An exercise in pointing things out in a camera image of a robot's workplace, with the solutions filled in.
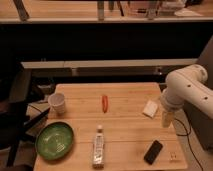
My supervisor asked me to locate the white sponge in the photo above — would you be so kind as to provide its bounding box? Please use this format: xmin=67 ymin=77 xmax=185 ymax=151
xmin=143 ymin=100 xmax=158 ymax=118

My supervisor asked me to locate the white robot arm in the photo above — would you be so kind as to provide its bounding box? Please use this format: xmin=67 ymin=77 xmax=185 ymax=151
xmin=159 ymin=64 xmax=213 ymax=128

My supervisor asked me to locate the black phone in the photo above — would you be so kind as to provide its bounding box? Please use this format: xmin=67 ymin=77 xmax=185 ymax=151
xmin=144 ymin=140 xmax=163 ymax=165

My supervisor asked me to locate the red chili pepper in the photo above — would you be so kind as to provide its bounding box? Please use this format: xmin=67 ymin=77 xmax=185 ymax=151
xmin=102 ymin=95 xmax=108 ymax=113

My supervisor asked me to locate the green bowl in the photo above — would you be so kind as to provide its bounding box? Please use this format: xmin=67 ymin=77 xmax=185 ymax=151
xmin=35 ymin=122 xmax=74 ymax=161

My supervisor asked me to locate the black cable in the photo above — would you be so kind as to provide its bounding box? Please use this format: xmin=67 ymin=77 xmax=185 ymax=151
xmin=173 ymin=117 xmax=204 ymax=171

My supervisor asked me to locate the long grey rail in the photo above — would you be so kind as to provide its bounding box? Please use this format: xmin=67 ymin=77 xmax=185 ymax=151
xmin=22 ymin=58 xmax=197 ymax=69

